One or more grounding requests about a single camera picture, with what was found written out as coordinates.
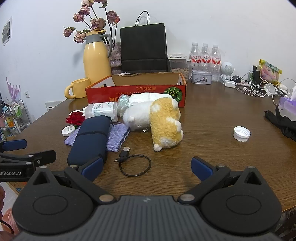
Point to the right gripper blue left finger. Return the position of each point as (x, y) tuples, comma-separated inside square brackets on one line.
[(82, 177)]

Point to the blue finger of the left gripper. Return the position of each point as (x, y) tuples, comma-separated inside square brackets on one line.
[(13, 145)]

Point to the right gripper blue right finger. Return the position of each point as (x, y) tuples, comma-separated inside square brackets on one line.
[(211, 177)]

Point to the navy blue pouch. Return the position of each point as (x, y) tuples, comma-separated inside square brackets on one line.
[(91, 141)]

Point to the small white jar lid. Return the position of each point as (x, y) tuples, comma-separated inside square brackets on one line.
[(68, 130)]

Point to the white ribbed bottle cap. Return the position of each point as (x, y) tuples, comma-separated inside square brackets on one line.
[(241, 134)]

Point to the purple woven cloth bag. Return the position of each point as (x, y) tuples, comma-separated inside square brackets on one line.
[(116, 138)]

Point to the red fabric rose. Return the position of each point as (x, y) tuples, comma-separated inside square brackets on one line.
[(75, 118)]

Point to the white yellow plush toy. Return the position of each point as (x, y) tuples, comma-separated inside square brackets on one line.
[(161, 116)]

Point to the iridescent plastic bag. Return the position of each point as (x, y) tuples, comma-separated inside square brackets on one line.
[(122, 104)]

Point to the white cloth mask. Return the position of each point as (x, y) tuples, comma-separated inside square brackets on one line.
[(147, 96)]

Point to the red cardboard box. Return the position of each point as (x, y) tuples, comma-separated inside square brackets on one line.
[(112, 87)]

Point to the yellow ceramic mug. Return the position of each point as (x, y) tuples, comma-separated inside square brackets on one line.
[(77, 88)]

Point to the black glove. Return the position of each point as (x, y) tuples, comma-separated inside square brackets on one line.
[(287, 127)]

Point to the white charger adapter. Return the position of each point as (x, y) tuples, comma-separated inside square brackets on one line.
[(230, 84)]

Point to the white tin box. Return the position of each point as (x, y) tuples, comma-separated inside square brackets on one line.
[(201, 77)]

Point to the purple tissue pack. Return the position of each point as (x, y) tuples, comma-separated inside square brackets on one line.
[(287, 106)]

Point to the white robot toy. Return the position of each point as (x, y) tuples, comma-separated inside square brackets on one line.
[(226, 69)]

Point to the water bottle right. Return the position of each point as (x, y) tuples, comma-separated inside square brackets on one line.
[(215, 63)]

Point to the water bottle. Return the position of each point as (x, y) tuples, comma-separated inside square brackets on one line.
[(215, 63), (205, 58), (194, 58)]

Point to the clear seed container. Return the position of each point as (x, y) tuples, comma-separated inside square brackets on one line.
[(178, 63)]

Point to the water bottle middle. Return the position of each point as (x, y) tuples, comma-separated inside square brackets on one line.
[(205, 58)]

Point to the yellow snack bag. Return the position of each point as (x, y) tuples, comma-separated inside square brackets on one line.
[(269, 72)]

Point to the water bottle left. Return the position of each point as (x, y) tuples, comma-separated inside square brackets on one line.
[(194, 58)]

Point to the pink glitter vase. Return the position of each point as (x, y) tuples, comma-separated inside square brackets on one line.
[(115, 59)]

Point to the yellow thermos jug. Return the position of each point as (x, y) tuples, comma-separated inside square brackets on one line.
[(96, 55)]

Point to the black paper bag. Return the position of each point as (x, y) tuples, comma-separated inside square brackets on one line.
[(144, 47)]

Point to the dried pink flowers bouquet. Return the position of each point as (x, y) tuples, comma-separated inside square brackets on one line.
[(87, 15)]

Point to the wire shelf rack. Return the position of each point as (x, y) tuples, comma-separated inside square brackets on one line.
[(14, 118)]

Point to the white wall heater panel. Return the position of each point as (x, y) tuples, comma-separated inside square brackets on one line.
[(51, 104)]

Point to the wall poster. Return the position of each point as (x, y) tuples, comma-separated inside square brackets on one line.
[(6, 33)]

